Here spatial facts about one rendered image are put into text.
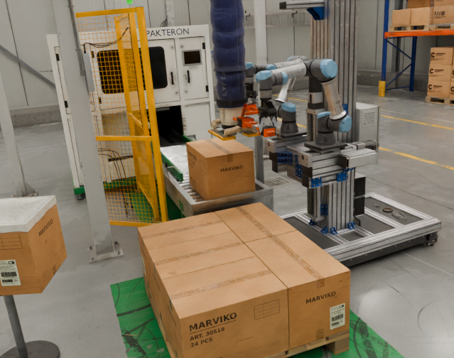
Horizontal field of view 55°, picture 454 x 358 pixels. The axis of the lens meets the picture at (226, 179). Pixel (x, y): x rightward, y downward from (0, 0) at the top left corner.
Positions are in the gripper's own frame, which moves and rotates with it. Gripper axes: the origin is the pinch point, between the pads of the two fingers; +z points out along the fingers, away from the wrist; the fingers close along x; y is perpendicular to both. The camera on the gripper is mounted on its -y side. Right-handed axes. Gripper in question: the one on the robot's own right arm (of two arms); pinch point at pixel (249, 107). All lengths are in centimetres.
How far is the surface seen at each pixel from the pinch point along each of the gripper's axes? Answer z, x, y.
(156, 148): 36, -69, -55
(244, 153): 33.3, -12.8, 16.1
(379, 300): 126, 45, 114
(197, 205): 68, -55, 21
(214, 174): 46, -39, 16
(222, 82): -26, -35, 36
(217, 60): -41, -36, 35
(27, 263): 48, -170, 105
